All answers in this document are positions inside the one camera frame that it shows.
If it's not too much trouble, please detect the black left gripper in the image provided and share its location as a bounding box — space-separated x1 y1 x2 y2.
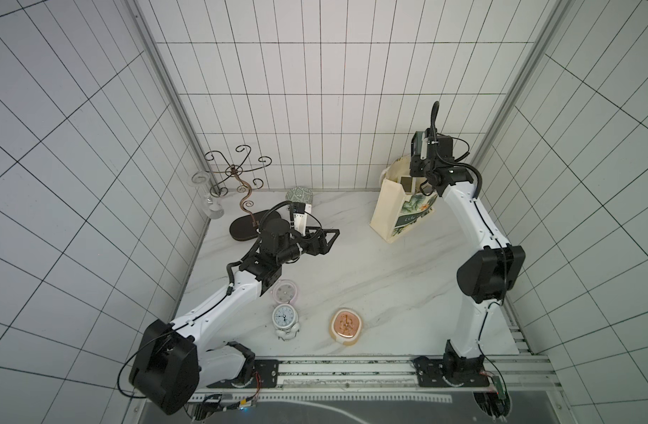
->
278 226 340 263

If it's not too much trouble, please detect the floral canvas tote bag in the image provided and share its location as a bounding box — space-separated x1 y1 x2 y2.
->
370 155 439 243

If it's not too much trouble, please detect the green rectangular alarm clock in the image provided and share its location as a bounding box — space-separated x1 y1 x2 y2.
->
411 131 426 161

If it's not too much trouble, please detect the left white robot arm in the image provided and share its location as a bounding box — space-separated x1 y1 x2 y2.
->
129 218 340 415

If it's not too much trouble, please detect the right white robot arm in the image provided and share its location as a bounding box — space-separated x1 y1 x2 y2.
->
410 129 525 388

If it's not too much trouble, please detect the pink round alarm clock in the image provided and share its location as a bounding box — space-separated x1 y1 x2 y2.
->
272 279 298 304

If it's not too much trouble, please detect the white twin-bell alarm clock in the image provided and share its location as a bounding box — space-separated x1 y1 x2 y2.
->
272 303 300 341

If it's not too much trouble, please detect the orange cream round clock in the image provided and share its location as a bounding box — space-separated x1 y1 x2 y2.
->
329 308 363 346

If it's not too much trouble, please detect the green patterned bowl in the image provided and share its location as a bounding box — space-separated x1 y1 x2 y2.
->
286 187 314 206

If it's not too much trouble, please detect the copper jewelry stand dark base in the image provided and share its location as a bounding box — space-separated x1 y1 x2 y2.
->
204 144 283 242

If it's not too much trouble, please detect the clear wine glass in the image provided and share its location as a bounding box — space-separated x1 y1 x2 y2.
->
189 171 224 220

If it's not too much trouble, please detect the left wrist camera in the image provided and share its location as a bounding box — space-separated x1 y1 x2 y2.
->
290 201 311 236

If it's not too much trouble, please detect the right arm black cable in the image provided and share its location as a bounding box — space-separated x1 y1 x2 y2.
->
429 101 484 200

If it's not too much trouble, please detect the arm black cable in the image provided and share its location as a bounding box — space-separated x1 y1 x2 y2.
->
429 101 484 200
257 200 298 234

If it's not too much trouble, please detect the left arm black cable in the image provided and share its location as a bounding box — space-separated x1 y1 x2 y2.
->
257 200 298 234

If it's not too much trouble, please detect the aluminium mounting rail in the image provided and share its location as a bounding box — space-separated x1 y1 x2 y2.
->
188 356 561 396

